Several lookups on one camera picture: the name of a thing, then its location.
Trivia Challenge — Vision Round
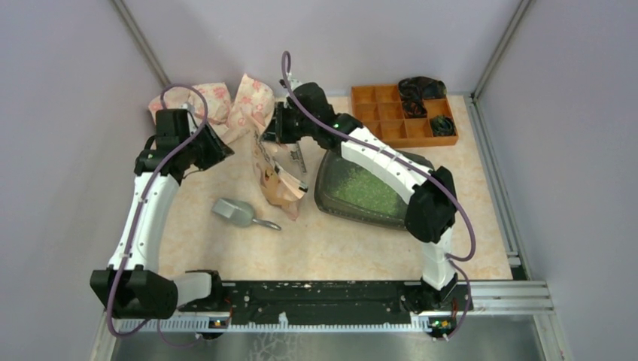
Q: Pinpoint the silver metal scoop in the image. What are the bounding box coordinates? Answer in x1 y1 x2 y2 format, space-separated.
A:
212 198 282 231

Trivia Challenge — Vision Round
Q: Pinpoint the floral pink cloth bag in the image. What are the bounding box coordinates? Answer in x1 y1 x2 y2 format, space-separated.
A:
148 74 275 148

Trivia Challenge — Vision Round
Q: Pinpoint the dark tangled cords bundle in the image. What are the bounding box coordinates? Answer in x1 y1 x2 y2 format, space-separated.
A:
396 76 448 120

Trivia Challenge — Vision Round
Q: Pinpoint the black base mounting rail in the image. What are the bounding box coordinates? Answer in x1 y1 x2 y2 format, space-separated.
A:
180 281 474 326

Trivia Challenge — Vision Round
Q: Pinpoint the green cat litter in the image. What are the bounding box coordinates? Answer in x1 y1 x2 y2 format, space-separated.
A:
329 168 406 216

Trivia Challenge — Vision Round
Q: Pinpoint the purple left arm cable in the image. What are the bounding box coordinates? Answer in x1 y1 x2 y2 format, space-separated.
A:
105 83 211 350

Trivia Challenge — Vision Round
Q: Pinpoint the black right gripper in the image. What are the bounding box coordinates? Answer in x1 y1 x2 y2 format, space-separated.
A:
260 102 316 145

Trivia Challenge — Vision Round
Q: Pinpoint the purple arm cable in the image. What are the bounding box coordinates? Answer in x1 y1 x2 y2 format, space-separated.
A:
105 83 211 350
280 50 478 340

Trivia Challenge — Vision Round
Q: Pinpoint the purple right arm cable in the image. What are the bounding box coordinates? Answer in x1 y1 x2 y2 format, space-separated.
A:
280 50 478 340

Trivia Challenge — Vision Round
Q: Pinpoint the small dark coiled cord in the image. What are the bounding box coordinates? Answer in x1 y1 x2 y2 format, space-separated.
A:
430 114 457 138

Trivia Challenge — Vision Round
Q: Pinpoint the orange divided organizer tray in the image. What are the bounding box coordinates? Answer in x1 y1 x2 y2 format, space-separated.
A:
351 84 459 148

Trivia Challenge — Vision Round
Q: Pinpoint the dark grey litter box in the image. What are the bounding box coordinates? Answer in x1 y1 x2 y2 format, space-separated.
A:
314 151 407 231

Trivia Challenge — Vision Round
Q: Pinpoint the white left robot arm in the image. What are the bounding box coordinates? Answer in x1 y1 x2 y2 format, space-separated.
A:
90 106 234 320

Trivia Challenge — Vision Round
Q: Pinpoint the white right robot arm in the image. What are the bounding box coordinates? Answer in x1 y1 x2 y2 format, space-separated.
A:
263 79 458 312

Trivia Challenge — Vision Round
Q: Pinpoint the pink cat litter bag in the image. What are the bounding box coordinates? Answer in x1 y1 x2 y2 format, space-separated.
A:
251 128 308 220

